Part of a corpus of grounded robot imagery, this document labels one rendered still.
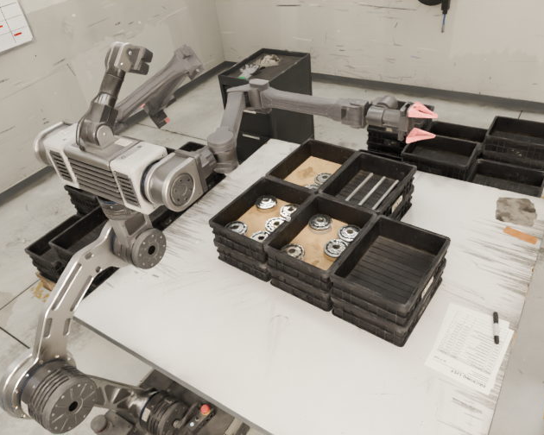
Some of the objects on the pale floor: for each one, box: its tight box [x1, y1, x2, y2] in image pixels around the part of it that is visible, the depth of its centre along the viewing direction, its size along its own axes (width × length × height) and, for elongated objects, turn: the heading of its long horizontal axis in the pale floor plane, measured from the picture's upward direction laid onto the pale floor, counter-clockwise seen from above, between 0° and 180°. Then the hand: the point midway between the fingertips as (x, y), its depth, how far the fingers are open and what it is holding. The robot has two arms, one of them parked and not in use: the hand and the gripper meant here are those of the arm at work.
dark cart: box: [218, 47, 314, 165], centre depth 367 cm, size 60×45×90 cm
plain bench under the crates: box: [73, 138, 544, 435], centre depth 224 cm, size 160×160×70 cm
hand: (433, 126), depth 130 cm, fingers open, 6 cm apart
